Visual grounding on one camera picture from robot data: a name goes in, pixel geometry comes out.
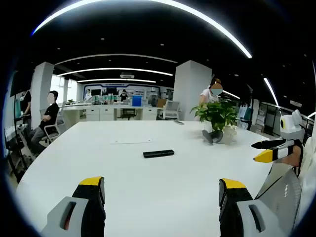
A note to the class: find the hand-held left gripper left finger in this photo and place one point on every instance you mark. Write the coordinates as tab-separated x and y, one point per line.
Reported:
92	197

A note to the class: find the person's right hand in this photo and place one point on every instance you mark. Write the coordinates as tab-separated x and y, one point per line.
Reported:
293	158

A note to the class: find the black remote control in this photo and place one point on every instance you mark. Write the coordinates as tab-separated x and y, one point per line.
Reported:
158	153

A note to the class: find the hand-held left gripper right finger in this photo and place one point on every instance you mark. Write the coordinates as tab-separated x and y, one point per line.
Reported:
234	200

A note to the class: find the row of white desks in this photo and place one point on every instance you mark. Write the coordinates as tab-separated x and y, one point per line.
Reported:
106	111

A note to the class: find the ceiling air conditioner unit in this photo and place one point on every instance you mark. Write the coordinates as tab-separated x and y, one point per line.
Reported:
127	75

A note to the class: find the small dark phone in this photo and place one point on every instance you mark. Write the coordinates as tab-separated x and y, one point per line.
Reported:
178	122

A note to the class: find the long ceiling light strip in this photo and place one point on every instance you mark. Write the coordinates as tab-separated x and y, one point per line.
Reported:
248	53

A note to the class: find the metal storage rack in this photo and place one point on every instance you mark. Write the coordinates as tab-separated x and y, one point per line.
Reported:
23	158

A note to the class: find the blue box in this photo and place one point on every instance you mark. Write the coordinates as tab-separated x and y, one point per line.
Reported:
137	101

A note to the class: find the green potted plant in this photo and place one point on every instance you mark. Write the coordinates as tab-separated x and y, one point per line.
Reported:
217	114

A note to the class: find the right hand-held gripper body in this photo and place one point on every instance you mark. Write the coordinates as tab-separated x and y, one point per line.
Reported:
293	128

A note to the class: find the white office chair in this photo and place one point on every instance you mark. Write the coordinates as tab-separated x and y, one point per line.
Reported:
171	108

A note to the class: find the black stand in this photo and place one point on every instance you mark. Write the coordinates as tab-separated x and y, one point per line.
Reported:
251	106

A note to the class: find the black office chair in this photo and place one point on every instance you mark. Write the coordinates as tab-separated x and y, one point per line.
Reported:
128	113

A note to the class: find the cardboard box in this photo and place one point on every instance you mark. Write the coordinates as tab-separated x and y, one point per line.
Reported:
161	103

